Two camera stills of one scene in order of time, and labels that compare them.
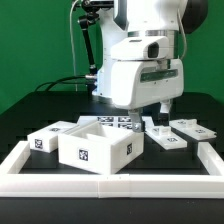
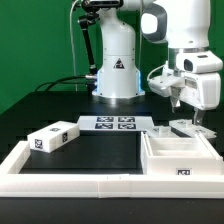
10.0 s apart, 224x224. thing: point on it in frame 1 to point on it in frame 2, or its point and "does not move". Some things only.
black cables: (57, 81) does not move
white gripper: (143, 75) to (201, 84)
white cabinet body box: (99, 147) to (179, 156)
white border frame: (14, 183) does not move
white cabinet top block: (46, 139) does not move
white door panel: (192, 128) does not move
